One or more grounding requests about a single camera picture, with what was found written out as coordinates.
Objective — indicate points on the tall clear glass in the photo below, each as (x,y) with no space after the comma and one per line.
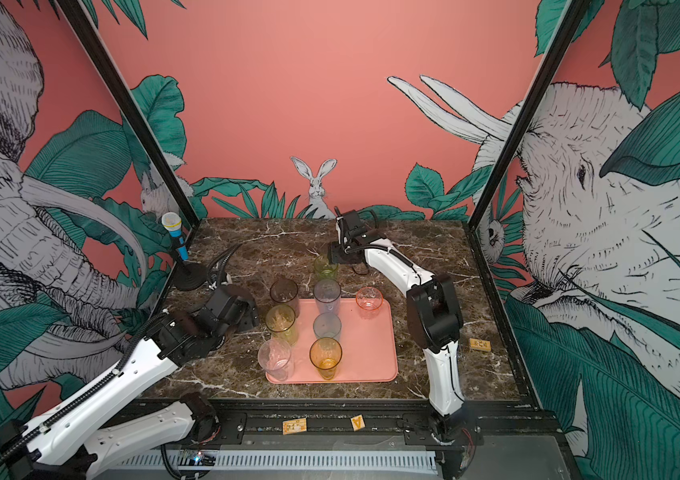
(275,358)

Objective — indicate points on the tall green glass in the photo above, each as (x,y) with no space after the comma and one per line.
(281,322)

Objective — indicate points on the short pink glass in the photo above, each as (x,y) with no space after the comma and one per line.
(369,301)

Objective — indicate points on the white ribbed panel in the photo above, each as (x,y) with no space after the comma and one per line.
(323,460)

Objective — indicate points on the tall smoky grey glass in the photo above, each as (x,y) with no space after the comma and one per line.
(286,291)

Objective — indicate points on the yellow tag on rail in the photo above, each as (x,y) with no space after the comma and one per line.
(294,426)

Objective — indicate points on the black corner frame post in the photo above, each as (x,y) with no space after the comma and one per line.
(78,18)
(569,22)

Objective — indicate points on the pink plastic tray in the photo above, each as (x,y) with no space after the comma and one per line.
(369,349)

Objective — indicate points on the black corner frame post right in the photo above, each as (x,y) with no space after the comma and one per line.
(569,22)

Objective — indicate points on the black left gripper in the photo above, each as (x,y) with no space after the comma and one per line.
(251,319)

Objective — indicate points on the blue toy microphone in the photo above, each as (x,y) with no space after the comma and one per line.
(173,223)

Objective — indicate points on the black front rail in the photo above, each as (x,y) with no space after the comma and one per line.
(415,420)

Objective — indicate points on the tall blue glass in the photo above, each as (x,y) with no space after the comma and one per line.
(327,293)

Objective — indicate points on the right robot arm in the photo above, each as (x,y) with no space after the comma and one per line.
(434,315)

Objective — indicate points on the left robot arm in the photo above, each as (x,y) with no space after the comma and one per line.
(74,441)

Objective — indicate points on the frosted teal cup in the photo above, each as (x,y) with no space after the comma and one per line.
(327,325)

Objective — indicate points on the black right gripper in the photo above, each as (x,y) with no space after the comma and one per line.
(335,253)

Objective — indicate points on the small yellow letter tag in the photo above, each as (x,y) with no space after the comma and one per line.
(357,423)

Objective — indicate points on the tall yellow glass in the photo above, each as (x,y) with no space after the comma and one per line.
(325,354)

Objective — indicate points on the black microphone stand base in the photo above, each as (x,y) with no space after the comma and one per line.
(189,275)

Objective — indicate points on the short green glass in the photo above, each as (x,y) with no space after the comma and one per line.
(325,269)

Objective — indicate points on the black corner frame post left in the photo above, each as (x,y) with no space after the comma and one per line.
(78,18)

